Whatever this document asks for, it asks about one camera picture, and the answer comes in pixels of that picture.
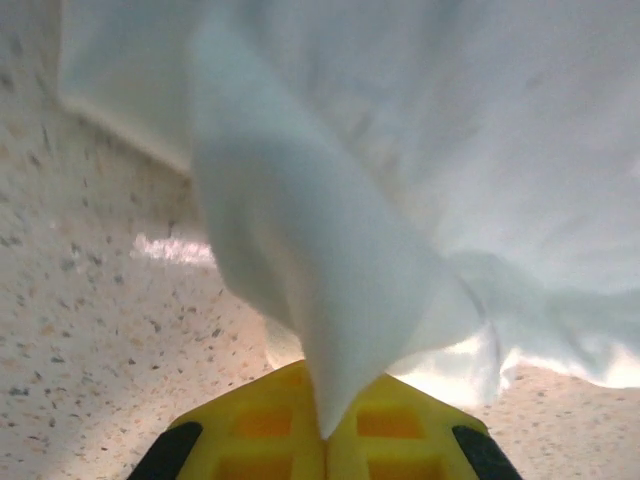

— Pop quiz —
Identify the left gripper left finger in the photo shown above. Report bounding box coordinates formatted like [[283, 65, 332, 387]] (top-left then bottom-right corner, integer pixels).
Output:
[[129, 359, 330, 480]]

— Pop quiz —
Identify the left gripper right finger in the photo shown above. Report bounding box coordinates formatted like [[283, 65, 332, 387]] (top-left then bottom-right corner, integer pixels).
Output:
[[326, 372, 522, 480]]

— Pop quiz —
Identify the white t-shirt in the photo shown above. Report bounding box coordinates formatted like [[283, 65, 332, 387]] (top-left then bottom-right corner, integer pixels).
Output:
[[57, 0, 640, 442]]

